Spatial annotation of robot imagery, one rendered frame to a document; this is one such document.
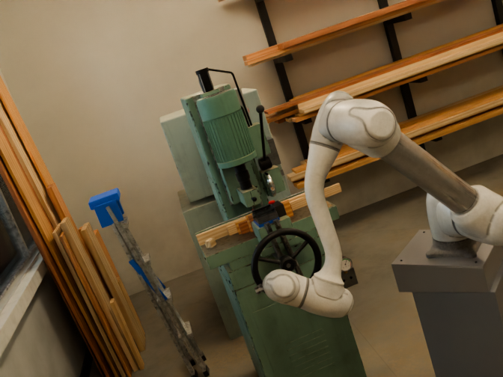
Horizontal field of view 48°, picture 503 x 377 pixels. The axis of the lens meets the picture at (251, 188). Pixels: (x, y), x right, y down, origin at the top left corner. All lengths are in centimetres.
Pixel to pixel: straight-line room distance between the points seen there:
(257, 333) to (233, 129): 89
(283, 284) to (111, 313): 202
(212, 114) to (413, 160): 93
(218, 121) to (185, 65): 236
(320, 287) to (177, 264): 320
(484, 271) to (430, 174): 47
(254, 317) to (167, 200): 246
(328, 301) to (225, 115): 92
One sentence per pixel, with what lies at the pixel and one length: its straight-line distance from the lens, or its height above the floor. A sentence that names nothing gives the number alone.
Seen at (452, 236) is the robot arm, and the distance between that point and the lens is 217.
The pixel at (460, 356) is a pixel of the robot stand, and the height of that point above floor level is 32.
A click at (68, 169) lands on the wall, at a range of 478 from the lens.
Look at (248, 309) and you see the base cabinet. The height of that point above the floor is 61.
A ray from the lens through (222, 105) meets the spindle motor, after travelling 234.
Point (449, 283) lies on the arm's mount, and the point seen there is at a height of 64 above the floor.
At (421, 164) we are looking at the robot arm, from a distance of 178.
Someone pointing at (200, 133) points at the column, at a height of 135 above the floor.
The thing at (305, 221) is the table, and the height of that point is 88.
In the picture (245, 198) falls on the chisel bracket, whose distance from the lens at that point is 244.
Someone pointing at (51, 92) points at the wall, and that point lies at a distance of 474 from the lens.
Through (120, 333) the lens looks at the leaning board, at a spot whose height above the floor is 27.
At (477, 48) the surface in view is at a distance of 483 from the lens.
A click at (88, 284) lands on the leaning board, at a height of 64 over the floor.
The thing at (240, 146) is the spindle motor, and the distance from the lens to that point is 237.
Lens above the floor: 165
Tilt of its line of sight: 14 degrees down
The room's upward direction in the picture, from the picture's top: 19 degrees counter-clockwise
